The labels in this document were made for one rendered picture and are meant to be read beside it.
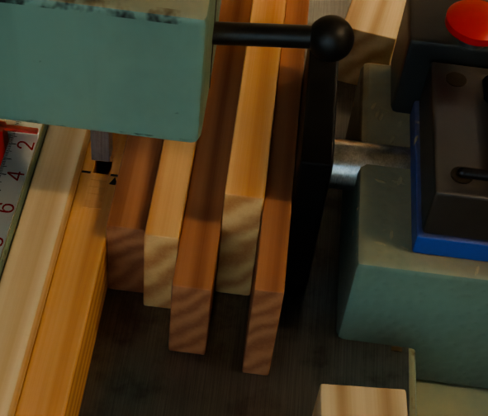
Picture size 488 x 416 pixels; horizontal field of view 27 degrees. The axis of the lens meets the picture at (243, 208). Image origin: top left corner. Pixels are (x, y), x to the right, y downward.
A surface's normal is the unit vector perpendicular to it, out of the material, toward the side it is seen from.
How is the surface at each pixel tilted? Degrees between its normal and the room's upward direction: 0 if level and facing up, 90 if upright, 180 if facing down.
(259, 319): 90
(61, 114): 90
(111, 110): 90
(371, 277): 90
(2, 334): 0
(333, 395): 0
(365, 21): 0
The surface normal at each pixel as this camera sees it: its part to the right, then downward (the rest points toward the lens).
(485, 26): 0.11, -0.52
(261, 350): -0.10, 0.75
